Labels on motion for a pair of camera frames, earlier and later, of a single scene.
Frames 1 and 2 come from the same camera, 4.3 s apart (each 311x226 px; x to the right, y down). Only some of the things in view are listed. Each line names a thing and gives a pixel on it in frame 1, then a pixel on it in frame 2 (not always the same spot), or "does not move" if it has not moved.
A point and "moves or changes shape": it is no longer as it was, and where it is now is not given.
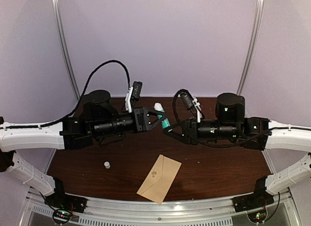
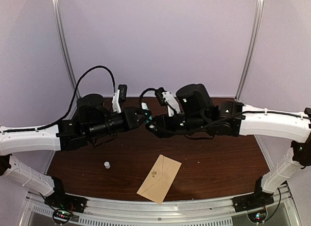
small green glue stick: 165,122 moves or changes shape
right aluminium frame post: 253,40 does not move
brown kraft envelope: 158,181 does not move
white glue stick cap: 107,164 does not move
